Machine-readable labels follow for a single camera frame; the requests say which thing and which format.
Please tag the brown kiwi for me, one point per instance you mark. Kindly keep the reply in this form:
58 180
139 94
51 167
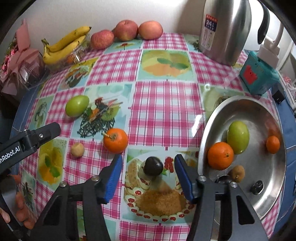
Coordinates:
237 173

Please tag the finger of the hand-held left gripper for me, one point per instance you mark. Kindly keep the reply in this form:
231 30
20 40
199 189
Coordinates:
44 134

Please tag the round steel basin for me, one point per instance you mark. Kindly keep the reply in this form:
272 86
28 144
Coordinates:
254 115

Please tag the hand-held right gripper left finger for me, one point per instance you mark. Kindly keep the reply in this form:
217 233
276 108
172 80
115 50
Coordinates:
114 178

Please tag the small orange in container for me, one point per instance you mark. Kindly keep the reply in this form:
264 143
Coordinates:
69 59

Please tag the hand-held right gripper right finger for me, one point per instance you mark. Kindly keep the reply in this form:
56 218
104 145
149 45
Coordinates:
185 180

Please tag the clear plastic container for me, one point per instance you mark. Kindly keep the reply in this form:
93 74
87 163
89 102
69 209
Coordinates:
77 54

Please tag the green jujube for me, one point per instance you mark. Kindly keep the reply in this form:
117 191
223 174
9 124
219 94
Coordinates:
238 136
77 105

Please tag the small tan longan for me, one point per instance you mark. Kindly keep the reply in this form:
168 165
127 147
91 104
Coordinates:
77 150

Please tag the small orange kumquat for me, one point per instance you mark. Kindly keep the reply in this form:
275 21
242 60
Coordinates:
272 144

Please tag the yellow banana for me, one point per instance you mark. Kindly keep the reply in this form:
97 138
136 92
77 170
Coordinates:
69 38
62 52

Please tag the red apple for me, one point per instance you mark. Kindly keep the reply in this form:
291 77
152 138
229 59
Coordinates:
101 39
150 30
126 30

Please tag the orange mandarin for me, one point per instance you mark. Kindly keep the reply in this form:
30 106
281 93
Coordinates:
115 141
219 155

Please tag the pink checkered tablecloth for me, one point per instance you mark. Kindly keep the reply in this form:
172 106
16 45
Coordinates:
161 104

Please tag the teal box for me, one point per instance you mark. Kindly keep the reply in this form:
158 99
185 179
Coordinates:
257 74

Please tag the dark purple plum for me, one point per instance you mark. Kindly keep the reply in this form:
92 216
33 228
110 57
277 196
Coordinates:
152 166

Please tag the person's left hand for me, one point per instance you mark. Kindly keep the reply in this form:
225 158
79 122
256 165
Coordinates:
23 208

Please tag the stainless steel kettle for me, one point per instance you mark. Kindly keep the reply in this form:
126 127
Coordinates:
226 34

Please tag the white plastic appliance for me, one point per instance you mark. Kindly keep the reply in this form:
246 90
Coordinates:
268 54

